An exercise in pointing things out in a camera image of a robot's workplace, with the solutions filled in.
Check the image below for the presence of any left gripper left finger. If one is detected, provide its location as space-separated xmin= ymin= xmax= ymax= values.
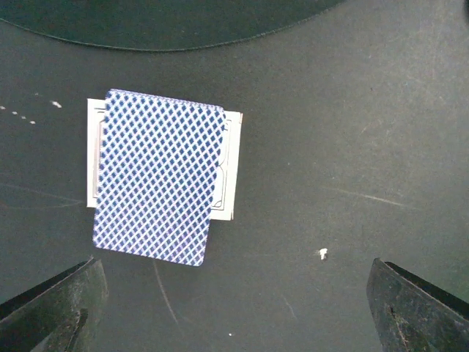
xmin=1 ymin=257 xmax=108 ymax=351

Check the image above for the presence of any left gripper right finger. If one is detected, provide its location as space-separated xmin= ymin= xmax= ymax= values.
xmin=366 ymin=258 xmax=468 ymax=351

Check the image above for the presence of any small white debris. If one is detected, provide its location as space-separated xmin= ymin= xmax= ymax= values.
xmin=317 ymin=248 xmax=328 ymax=261

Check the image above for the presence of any white card box tray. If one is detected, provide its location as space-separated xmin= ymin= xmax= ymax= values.
xmin=86 ymin=98 xmax=243 ymax=221

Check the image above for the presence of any round black poker mat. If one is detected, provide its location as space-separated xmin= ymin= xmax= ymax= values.
xmin=1 ymin=0 xmax=338 ymax=51

